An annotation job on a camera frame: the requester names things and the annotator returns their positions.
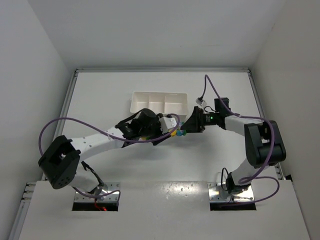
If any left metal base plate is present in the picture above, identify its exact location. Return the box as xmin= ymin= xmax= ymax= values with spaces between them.
xmin=74 ymin=182 xmax=121 ymax=204

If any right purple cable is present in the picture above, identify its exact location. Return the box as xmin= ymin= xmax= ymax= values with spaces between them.
xmin=202 ymin=74 xmax=280 ymax=205

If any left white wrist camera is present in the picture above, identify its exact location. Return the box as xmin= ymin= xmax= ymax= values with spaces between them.
xmin=159 ymin=117 xmax=177 ymax=134

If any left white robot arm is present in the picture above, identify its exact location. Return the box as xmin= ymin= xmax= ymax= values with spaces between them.
xmin=38 ymin=108 xmax=168 ymax=195

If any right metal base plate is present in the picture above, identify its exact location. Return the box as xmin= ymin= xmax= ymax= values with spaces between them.
xmin=207 ymin=182 xmax=255 ymax=204

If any white three-compartment tray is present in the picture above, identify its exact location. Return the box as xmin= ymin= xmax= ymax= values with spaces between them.
xmin=130 ymin=91 xmax=189 ymax=117

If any metal base plate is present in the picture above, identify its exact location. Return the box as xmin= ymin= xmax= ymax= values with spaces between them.
xmin=74 ymin=182 xmax=121 ymax=204
xmin=207 ymin=182 xmax=255 ymax=204

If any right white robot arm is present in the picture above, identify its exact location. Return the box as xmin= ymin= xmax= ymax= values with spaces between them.
xmin=181 ymin=97 xmax=287 ymax=193

